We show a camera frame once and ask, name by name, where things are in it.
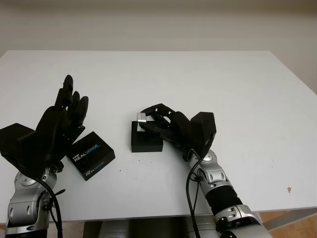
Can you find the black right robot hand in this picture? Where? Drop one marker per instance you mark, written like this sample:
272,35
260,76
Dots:
178,129

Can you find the black box base with insert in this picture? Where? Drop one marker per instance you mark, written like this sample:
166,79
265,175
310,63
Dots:
146,145

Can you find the grey right robot leg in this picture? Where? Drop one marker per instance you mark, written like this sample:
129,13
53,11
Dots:
198,228

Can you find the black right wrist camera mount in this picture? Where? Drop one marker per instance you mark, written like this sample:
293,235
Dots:
204,131

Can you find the dark robot pelvis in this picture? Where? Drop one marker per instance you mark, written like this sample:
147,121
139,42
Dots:
158,229

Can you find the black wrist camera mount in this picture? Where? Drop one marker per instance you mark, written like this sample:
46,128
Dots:
204,131
19,146

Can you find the grey robot leg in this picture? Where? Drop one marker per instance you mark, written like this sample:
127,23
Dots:
198,228
114,229

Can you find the small silver depth camera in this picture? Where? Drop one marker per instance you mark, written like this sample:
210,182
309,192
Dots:
141,119

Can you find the grey left robot leg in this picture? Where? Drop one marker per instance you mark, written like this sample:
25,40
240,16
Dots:
114,229

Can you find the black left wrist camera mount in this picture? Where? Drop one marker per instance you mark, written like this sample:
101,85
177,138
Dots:
19,146

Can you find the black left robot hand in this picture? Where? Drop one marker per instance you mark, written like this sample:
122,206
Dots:
53,126

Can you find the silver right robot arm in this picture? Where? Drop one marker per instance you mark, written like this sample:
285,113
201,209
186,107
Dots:
227,198

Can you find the black RealSense box lid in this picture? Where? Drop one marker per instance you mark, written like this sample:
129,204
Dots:
94,155

